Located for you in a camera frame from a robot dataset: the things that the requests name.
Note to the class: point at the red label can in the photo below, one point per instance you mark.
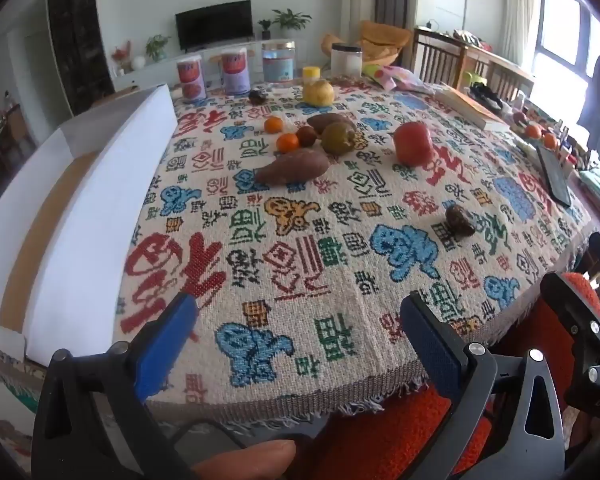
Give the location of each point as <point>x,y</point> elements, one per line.
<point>192,80</point>
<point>236,72</point>

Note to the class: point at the red flowers in vase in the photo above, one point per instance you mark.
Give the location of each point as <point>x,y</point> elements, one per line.
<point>121,56</point>

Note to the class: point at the green cloth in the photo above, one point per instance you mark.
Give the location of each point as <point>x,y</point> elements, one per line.
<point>599,187</point>

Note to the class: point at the yellow apple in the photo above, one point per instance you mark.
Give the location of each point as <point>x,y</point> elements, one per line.
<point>318,93</point>

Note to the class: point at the white round vase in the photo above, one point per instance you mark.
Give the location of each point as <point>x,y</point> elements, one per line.
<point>138,62</point>

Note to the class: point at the book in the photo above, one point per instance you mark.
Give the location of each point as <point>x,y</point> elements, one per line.
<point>475,105</point>

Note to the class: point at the colourful snack packet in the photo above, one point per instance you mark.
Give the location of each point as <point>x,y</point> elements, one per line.
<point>387,76</point>

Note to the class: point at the person's left hand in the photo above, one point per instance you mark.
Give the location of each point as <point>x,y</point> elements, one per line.
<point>250,460</point>

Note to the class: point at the orange tangerine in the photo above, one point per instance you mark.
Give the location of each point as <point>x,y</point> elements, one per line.
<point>274,124</point>
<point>287,142</point>
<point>532,131</point>
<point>550,140</point>

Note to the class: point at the large potted plant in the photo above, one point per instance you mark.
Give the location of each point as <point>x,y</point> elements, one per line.
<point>291,20</point>

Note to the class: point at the white cardboard box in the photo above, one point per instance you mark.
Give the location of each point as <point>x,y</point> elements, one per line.
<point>105,200</point>

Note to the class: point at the dark mangosteen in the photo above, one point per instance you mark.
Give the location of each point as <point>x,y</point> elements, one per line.
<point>257,96</point>
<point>459,220</point>

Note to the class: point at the window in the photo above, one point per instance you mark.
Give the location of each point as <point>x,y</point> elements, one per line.
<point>575,35</point>

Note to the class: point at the brown sweet potato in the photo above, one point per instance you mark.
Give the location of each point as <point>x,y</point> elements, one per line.
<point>330,120</point>
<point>292,167</point>

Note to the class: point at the yellow cap small bottle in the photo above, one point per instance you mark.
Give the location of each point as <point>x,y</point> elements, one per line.
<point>310,74</point>

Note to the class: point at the green-brown pear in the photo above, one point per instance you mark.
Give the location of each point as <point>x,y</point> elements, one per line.
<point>336,137</point>

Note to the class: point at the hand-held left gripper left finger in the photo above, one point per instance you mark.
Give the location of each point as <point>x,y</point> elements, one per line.
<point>165,340</point>

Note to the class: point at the black glass cabinet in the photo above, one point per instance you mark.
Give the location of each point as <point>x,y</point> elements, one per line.
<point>77,45</point>

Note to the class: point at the black lid white jar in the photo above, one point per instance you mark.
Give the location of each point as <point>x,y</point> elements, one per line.
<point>346,57</point>

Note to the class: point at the black television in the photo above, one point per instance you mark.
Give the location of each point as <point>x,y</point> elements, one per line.
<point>214,25</point>

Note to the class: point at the wooden chair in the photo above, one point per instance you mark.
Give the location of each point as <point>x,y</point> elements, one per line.
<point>505,77</point>
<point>440,57</point>

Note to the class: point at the leafy potted plant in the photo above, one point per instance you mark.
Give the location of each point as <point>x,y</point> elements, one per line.
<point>156,47</point>

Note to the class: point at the blue label glass jar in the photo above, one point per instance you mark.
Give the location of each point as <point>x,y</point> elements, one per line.
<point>278,62</point>

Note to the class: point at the dark red round fruit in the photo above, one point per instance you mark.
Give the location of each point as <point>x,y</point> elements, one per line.
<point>307,135</point>

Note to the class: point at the printed woven tablecloth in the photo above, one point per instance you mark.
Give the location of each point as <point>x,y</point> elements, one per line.
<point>330,260</point>

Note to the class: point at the red apple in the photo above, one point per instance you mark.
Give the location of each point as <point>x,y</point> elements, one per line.
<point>413,143</point>

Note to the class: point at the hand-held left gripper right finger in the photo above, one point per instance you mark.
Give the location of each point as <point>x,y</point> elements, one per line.
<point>430,345</point>

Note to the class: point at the small potted plant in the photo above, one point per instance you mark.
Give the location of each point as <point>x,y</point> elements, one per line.
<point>265,27</point>

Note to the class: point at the white curtain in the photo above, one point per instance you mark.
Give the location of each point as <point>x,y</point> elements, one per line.
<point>519,5</point>

